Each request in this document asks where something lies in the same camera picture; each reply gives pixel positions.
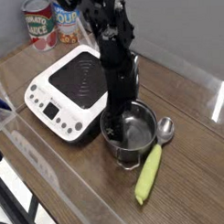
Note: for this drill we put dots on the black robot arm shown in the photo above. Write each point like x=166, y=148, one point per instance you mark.
x=101, y=14

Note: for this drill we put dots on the silver metal pot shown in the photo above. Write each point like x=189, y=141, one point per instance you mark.
x=130, y=133

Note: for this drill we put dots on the white and black stove top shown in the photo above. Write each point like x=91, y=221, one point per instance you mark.
x=69, y=96

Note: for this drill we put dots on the tomato sauce can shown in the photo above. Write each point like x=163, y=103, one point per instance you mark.
x=40, y=24

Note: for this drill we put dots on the alphabet soup can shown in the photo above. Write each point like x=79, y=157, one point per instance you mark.
x=67, y=23

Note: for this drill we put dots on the spoon with green handle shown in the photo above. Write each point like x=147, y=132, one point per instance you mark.
x=164, y=133

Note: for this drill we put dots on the clear acrylic triangle bracket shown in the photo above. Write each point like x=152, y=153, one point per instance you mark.
x=85, y=38

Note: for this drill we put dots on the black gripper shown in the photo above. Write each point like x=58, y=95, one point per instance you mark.
x=120, y=72

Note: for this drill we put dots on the clear acrylic front panel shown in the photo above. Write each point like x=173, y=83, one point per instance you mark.
x=73, y=200

